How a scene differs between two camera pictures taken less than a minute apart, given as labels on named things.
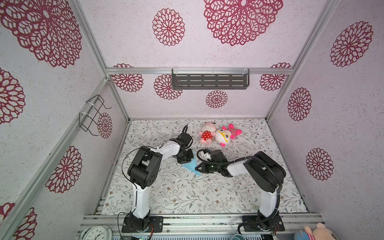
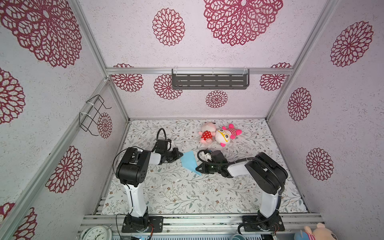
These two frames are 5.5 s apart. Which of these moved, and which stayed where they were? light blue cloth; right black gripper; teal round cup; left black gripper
Moved: left black gripper
Stayed: right black gripper; light blue cloth; teal round cup
